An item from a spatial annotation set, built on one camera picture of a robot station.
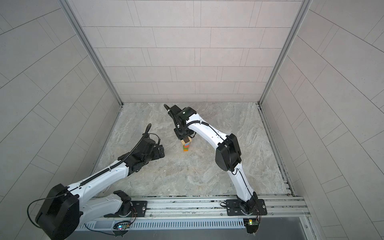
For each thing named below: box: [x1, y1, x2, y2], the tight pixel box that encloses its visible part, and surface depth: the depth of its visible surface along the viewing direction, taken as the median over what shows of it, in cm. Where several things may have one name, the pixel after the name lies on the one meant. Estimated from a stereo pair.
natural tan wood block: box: [180, 137, 192, 146], surface depth 84 cm
